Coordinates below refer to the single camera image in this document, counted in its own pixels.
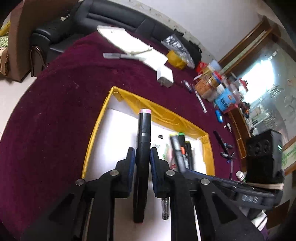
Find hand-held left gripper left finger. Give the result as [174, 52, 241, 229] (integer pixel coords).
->
[20, 147, 136, 241]

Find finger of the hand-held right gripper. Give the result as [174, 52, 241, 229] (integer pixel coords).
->
[184, 169, 237, 186]

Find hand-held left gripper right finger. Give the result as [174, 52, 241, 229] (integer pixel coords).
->
[150, 147, 264, 241]

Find black marker yellow cap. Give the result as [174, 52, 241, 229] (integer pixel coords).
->
[169, 133, 186, 173]

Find pile of black marker pens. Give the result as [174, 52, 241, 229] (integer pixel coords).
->
[213, 130, 237, 181]

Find black marker pink cap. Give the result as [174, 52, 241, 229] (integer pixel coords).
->
[133, 108, 152, 223]

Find slim black pen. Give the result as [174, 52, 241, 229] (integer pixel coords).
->
[186, 141, 193, 171]

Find black marker green caps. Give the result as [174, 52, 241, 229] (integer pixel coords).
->
[178, 132, 188, 163]

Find white box yellow tape edges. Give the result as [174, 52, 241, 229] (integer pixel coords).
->
[81, 86, 216, 241]

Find clear barrel pen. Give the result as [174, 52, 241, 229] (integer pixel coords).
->
[161, 197, 171, 220]

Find white printed sachet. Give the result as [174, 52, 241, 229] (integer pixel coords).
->
[151, 134, 176, 171]

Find bamboo print panel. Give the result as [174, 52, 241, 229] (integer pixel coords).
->
[280, 142, 296, 172]

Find thin white pen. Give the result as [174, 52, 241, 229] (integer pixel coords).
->
[195, 91, 207, 114]

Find white charger plug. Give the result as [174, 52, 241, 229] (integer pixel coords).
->
[157, 67, 174, 88]

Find clear jar orange contents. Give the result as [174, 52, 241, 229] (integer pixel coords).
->
[194, 76, 218, 98]

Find yellow packet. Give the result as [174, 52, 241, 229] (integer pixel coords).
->
[166, 50, 189, 70]

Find grey pen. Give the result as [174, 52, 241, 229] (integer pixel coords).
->
[103, 52, 139, 60]

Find white paper sheets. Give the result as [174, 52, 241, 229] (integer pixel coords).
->
[97, 25, 168, 70]

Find clear plastic bag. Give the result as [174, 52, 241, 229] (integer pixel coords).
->
[161, 34, 195, 68]

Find black leather sofa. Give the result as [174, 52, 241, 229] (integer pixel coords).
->
[31, 0, 202, 77]

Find brown cardboard box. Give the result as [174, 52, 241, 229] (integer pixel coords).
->
[8, 0, 79, 83]

